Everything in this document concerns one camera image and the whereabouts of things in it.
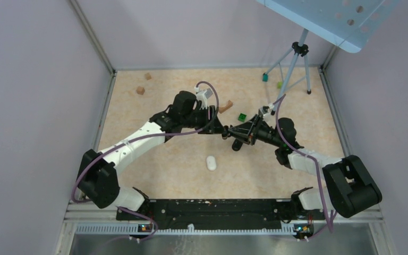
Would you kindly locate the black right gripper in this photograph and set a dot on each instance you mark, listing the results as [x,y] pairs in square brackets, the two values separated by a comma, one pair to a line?
[240,132]

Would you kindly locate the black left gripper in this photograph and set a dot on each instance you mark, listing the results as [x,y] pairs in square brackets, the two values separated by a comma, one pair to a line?
[210,127]

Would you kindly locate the black earbud charging case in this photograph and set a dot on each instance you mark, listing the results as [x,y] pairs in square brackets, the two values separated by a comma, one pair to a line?
[237,145]

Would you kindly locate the white earbud charging case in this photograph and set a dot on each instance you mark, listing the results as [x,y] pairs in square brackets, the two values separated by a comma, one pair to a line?
[211,163]

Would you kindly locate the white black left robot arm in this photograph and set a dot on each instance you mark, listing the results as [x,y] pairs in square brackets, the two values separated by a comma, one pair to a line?
[99,171]

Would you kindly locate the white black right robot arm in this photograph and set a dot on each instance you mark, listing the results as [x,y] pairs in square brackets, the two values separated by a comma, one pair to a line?
[348,186]

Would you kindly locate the green block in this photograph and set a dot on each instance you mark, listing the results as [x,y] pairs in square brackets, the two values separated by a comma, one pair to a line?
[242,117]

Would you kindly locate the brown wooden arch block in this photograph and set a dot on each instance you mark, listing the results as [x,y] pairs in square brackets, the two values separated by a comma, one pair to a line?
[225,107]

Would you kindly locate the grey tripod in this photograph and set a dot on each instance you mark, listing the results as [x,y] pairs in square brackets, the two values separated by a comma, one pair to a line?
[299,50]

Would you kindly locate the light blue perforated panel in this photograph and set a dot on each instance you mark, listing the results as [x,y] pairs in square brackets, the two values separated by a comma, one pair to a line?
[345,24]

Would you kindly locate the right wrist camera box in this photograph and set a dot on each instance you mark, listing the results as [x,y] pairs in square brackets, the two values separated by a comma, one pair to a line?
[263,111]

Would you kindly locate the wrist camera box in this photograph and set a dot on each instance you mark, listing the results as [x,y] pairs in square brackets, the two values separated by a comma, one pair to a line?
[202,97]
[263,111]

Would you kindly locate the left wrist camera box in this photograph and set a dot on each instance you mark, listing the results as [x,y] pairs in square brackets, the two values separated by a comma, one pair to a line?
[202,97]

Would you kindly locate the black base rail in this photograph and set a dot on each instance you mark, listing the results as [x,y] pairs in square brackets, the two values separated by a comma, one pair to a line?
[226,214]

